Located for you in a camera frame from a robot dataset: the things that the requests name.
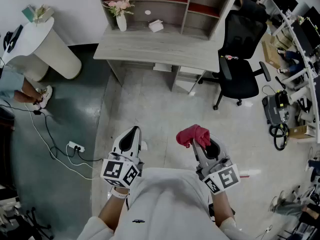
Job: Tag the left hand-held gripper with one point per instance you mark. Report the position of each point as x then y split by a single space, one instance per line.
117 171

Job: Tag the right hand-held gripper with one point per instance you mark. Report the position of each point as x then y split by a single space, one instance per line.
226 177

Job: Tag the red cloth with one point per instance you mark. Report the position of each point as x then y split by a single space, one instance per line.
192 134

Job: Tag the person's left forearm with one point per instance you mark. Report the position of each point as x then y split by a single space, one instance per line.
112 211

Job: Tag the person's right forearm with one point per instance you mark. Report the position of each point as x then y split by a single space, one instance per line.
222 206

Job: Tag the grey wooden desk with shelves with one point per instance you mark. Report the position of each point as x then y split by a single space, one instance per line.
150 49

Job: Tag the white wristband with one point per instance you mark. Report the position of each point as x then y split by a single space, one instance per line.
120 193

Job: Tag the white power strip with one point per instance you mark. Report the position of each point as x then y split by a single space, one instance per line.
76 146

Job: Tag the person's white shirt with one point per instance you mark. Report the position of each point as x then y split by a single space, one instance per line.
165 204

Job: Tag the grey vacuum cleaner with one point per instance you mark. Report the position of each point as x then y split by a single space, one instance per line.
273 106

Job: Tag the black office chair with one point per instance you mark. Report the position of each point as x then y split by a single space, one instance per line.
240 76

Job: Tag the small brown cardboard box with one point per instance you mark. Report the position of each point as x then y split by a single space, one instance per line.
298 131

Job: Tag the small pink charm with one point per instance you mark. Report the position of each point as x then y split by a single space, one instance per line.
231 57

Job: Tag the black power adapter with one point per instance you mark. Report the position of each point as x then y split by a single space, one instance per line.
37 112

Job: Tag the flat brown cardboard box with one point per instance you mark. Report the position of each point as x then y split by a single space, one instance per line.
271 55

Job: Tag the white tissue pack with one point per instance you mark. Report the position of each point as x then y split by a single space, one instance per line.
155 26

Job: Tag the white vase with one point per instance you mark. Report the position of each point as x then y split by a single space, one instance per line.
121 22

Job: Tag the pink flower bouquet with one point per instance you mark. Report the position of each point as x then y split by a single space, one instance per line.
118 6

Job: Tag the black monitor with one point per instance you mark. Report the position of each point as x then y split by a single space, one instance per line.
303 36
288 1

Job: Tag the white flower box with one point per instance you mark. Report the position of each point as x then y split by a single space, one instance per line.
43 15

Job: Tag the black flat device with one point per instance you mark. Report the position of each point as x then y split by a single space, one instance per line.
13 39

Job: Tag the thin upright book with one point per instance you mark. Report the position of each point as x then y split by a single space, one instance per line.
27 12

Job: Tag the white round pedestal table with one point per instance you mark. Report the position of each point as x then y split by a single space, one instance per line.
50 49

